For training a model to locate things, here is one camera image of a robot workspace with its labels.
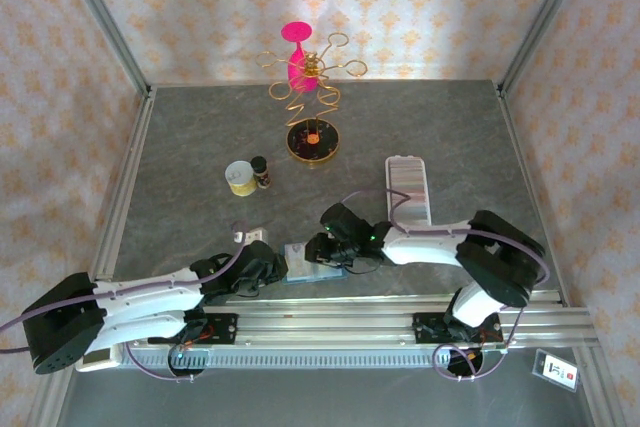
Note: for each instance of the blue card holder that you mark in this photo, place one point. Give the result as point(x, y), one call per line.
point(297, 267)

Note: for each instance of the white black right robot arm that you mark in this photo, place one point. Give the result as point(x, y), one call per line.
point(425, 249)

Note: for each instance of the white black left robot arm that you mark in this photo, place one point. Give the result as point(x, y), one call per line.
point(145, 297)

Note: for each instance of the clear plastic card tray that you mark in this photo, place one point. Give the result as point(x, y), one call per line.
point(406, 177)

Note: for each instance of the yellow tin can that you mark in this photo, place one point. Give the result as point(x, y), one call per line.
point(241, 182)

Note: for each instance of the small black-capped spice bottle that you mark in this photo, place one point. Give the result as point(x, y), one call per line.
point(262, 172)

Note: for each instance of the white digital timer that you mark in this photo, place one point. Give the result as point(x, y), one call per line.
point(100, 361)

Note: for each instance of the pink wine glass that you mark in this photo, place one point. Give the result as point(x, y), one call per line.
point(296, 32)

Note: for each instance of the clear badge with label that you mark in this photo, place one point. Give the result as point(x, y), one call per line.
point(556, 369)

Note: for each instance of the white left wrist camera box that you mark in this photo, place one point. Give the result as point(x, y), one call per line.
point(254, 237)

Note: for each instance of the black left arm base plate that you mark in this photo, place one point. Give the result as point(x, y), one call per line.
point(220, 329)

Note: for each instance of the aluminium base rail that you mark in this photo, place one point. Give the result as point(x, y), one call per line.
point(325, 319)

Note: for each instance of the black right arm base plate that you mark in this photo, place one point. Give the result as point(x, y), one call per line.
point(430, 329)

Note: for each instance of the aluminium table edge rail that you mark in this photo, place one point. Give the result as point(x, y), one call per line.
point(125, 177)
point(532, 197)

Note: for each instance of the aluminium frame corner post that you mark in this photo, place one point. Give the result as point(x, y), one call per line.
point(547, 17)
point(102, 17)

